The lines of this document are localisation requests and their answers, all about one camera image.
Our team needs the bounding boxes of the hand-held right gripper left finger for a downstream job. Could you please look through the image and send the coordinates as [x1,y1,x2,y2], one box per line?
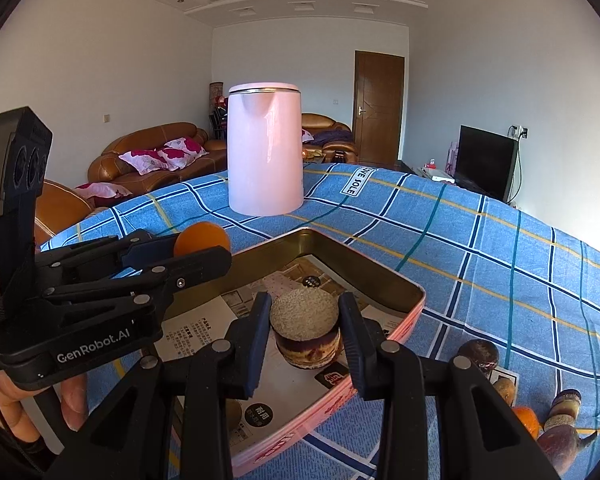
[45,291,273,480]

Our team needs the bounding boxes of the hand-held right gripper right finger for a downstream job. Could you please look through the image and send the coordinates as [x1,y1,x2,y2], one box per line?
[337,291,563,480]

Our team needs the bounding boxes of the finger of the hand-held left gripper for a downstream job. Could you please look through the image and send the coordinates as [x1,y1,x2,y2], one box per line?
[40,246,233,318]
[34,229,183,281]

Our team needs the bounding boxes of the orange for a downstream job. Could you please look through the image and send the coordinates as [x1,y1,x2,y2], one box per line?
[174,221,232,258]
[511,406,541,438]

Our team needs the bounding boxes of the pink tin box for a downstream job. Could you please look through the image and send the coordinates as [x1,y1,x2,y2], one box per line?
[130,227,426,478]

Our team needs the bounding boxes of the dark brown round fruit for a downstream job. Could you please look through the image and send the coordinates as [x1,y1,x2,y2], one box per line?
[456,339,500,373]

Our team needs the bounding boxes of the small brown fruit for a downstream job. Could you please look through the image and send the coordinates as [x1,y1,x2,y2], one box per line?
[492,377,517,406]

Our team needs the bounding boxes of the large purple fruit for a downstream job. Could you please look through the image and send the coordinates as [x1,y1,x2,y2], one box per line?
[536,425,598,476]

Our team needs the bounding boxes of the person's left hand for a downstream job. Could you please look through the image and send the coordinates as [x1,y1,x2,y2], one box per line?
[0,370,90,446]

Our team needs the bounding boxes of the brown leather chair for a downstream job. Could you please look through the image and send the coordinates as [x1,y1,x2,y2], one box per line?
[34,180,106,246]

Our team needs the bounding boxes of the pink floral cushion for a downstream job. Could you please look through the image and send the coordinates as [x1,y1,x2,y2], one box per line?
[74,181,133,201]

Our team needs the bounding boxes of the olive brown fruit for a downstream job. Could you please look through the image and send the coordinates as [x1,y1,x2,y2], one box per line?
[225,399,244,431]

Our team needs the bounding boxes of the brown leather sofa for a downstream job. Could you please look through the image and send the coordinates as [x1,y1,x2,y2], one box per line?
[87,121,228,191]

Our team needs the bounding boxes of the pink electric kettle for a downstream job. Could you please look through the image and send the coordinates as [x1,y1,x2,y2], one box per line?
[227,82,305,217]

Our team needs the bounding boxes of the blue plaid tablecloth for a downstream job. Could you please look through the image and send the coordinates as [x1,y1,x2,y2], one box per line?
[40,162,600,480]

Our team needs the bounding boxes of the printed paper sheet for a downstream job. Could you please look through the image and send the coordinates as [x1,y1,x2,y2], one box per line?
[490,365,521,406]

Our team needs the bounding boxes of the purple cloth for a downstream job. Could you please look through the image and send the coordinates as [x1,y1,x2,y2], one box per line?
[312,130,353,146]

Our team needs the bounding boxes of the television stand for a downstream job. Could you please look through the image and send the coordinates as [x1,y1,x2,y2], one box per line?
[400,160,518,207]

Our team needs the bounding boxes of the brown leather armchair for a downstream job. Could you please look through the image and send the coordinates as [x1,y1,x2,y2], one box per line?
[300,112,359,165]

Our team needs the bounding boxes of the black television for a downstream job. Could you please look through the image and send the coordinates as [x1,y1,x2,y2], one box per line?
[454,125,520,203]

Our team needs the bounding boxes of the brown wooden door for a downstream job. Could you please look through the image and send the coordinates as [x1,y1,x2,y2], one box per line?
[354,50,406,166]

